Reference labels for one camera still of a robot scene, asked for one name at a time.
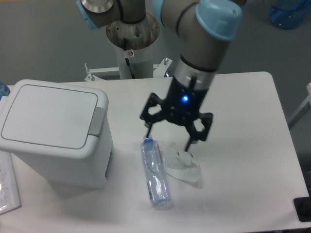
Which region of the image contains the white frame leg right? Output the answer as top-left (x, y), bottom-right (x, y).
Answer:
top-left (287, 83), bottom-right (311, 130)

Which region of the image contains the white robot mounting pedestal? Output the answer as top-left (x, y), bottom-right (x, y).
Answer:
top-left (85, 13), bottom-right (172, 81)

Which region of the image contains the crumpled white plastic wrapper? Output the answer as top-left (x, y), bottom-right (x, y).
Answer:
top-left (163, 142), bottom-right (201, 183)

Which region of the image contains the black device at table edge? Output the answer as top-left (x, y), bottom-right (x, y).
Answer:
top-left (294, 197), bottom-right (311, 222)

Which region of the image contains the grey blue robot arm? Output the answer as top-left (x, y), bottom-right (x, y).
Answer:
top-left (76, 0), bottom-right (242, 144)

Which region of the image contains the blue water jug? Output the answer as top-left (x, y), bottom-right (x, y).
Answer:
top-left (269, 0), bottom-right (311, 30)

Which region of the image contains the white push-lid trash can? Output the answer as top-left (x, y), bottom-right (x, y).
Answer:
top-left (0, 80), bottom-right (113, 189)

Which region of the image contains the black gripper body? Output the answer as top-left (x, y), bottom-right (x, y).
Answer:
top-left (161, 78), bottom-right (208, 126)

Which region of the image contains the crushed clear plastic bottle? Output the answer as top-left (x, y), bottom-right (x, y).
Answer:
top-left (140, 137), bottom-right (173, 210)

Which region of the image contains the blue bottle top left edge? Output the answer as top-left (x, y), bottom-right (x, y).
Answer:
top-left (0, 82), bottom-right (11, 99)

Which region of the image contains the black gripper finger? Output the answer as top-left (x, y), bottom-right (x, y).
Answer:
top-left (184, 113), bottom-right (214, 151)
top-left (139, 93), bottom-right (168, 138)

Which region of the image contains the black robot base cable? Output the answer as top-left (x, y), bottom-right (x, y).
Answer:
top-left (122, 38), bottom-right (136, 79)

